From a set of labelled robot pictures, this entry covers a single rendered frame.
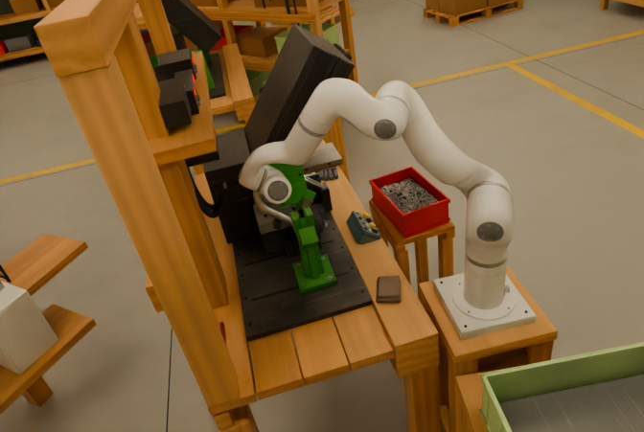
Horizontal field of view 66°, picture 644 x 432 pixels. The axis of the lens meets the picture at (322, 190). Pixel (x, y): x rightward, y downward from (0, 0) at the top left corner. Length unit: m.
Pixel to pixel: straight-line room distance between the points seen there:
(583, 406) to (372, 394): 1.22
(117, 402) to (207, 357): 1.57
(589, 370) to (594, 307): 1.47
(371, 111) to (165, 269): 0.60
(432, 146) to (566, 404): 0.75
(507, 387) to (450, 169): 0.58
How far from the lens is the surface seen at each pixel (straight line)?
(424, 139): 1.30
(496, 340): 1.61
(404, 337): 1.54
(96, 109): 1.01
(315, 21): 4.21
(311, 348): 1.57
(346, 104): 1.26
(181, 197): 1.52
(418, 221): 2.01
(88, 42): 0.97
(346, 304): 1.65
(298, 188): 1.82
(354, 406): 2.50
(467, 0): 7.68
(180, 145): 1.35
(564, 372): 1.49
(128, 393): 2.92
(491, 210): 1.33
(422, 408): 1.81
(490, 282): 1.55
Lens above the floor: 2.07
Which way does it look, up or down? 32 degrees down
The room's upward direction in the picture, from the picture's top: 10 degrees counter-clockwise
